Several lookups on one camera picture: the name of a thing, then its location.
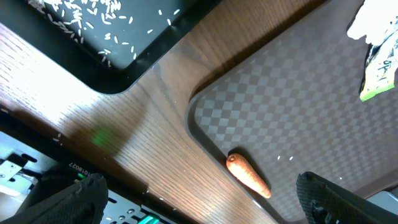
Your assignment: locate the orange carrot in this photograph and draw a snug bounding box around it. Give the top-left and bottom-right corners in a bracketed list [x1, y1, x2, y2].
[226, 153, 272, 198]

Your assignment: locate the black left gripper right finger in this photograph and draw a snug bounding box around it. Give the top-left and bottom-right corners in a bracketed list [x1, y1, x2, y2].
[296, 172, 397, 224]

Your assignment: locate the black waste tray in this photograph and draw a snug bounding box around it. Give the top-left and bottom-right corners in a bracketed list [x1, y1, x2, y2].
[1, 0, 218, 94]

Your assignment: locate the foil wrapper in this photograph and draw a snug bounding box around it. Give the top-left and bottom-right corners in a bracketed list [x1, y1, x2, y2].
[359, 30, 397, 101]

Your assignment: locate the white rice pile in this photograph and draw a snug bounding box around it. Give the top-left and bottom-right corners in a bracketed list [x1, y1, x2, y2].
[27, 0, 190, 69]

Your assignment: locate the dark brown serving tray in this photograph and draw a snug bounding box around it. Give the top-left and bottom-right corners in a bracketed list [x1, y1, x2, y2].
[185, 0, 397, 223]

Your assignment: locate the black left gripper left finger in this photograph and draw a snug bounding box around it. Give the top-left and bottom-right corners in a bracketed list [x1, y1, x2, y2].
[1, 174, 108, 224]

